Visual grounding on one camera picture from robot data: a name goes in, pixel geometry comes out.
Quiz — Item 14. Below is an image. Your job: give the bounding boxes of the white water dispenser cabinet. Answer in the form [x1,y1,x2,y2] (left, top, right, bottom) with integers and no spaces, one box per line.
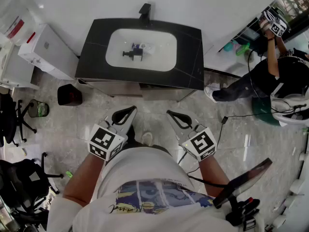
[18,24,79,81]

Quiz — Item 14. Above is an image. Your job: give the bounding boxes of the person's black trousers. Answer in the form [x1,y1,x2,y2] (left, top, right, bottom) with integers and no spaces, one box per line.
[124,126,172,154]

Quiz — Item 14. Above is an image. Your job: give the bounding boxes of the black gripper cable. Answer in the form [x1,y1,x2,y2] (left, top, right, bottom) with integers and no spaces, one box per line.
[178,151,229,188]

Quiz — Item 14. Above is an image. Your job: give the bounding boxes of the green stool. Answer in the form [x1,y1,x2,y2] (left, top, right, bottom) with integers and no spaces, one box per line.
[252,95,282,127]

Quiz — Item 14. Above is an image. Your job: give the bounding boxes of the blue and white bottle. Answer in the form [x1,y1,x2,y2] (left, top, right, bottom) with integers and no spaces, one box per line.
[131,42,155,57]

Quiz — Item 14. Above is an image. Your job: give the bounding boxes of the black chest mount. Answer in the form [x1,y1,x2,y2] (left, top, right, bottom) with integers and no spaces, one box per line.
[225,197,261,232]

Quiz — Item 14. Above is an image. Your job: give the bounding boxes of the green bottle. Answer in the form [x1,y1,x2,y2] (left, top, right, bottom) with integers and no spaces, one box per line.
[236,42,251,56]

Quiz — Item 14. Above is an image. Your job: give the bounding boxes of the black chest-mounted tablet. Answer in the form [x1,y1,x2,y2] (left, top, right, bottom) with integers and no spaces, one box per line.
[212,158,273,209]

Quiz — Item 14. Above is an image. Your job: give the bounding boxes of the person's white printed shirt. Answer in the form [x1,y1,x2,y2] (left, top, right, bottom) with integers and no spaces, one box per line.
[47,146,266,232]

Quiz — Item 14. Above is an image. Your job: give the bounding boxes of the person's white shoe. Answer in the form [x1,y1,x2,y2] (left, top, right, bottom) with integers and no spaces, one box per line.
[141,131,154,146]

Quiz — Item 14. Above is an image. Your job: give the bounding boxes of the white sink basin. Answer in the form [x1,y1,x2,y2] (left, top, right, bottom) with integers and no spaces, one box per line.
[105,28,178,72]

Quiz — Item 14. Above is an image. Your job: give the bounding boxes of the teal bottle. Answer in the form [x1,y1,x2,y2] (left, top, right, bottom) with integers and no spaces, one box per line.
[223,39,239,53]

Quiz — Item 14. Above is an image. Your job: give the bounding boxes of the small black bottle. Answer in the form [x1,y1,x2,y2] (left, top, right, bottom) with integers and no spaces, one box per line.
[122,48,143,62]

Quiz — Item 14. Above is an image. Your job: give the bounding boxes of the mesh wastebasket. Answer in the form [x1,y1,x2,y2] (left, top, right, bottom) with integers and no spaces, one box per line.
[28,99,50,118]

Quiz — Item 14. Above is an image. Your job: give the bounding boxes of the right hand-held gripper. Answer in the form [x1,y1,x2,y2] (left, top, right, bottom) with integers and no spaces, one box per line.
[166,109,217,162]

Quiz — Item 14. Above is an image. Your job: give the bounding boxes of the person's right forearm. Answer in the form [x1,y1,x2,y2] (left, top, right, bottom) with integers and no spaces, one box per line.
[197,155,233,203]

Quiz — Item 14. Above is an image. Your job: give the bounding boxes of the white shelf unit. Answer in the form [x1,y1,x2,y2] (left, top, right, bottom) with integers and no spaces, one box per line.
[0,42,39,89]

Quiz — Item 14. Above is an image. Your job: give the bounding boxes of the black faucet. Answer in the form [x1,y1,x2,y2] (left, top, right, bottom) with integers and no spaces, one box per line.
[139,3,152,25]

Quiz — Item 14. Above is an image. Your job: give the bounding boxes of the black sink vanity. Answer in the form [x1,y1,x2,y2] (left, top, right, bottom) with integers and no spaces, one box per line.
[74,18,205,103]

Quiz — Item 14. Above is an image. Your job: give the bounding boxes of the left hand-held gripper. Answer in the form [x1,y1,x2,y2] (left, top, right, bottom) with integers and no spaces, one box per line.
[89,104,138,161]

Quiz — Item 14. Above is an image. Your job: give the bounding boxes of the person's left forearm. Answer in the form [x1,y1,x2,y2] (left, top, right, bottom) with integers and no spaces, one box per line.
[63,152,107,208]

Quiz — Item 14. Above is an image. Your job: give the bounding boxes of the black trash bin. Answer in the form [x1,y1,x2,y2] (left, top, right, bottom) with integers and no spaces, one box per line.
[57,83,83,106]

